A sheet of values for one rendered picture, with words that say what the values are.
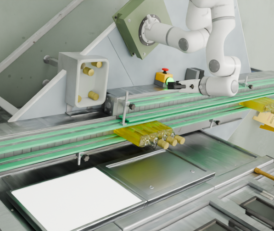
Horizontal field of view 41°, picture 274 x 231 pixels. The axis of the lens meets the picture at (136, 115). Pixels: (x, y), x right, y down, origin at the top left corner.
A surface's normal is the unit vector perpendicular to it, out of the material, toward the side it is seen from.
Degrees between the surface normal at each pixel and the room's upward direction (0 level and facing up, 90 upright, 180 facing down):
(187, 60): 0
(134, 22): 1
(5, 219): 90
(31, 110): 0
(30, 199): 90
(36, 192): 90
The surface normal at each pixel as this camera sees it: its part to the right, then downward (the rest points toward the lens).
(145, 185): 0.13, -0.93
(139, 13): 0.66, 0.35
